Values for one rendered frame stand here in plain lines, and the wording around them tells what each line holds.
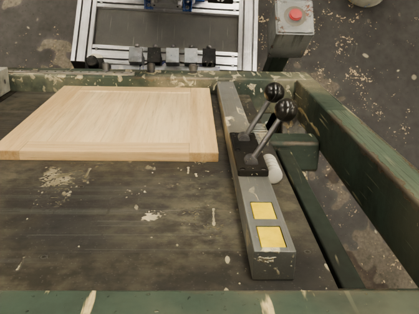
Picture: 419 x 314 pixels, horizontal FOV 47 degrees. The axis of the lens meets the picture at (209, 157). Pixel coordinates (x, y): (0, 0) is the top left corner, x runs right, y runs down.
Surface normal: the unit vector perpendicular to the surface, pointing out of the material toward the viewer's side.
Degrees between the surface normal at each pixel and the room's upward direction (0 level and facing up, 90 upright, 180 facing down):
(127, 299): 56
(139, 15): 0
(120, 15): 0
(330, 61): 0
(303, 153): 34
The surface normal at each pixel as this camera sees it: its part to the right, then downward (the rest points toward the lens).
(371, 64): 0.04, -0.23
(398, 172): 0.02, -0.93
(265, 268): 0.03, 0.36
